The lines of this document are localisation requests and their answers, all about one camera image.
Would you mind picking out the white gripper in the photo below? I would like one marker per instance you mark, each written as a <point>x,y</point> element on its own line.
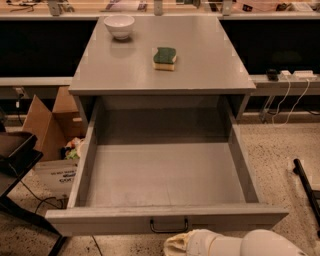
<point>197,242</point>

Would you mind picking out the grey top drawer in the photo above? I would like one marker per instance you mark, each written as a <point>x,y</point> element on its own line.
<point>195,168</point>

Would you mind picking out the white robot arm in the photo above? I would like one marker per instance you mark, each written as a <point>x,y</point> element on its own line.
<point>258,242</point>

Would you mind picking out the grey drawer cabinet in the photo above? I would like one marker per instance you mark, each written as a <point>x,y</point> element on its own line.
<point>209,75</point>

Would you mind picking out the colourful items in box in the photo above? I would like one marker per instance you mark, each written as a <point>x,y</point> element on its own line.
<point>72,150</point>

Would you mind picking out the black bar on right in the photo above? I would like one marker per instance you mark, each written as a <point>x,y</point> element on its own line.
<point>312,195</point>

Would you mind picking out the open cardboard box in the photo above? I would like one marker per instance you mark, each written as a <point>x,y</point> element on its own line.
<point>54,129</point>

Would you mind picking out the black stand on left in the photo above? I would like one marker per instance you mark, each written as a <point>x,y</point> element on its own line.
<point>17,157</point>

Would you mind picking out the green and yellow sponge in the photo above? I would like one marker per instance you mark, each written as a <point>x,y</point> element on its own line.
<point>164,58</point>

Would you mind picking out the black adapter on ledge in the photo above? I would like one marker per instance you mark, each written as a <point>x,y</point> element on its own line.
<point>272,74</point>

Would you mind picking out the white power strip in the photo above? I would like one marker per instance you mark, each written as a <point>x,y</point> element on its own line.
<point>298,75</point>

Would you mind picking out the white ceramic bowl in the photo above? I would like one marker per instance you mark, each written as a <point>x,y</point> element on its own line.
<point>119,26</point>

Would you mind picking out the black top drawer handle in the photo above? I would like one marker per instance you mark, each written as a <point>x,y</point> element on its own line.
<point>169,227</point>

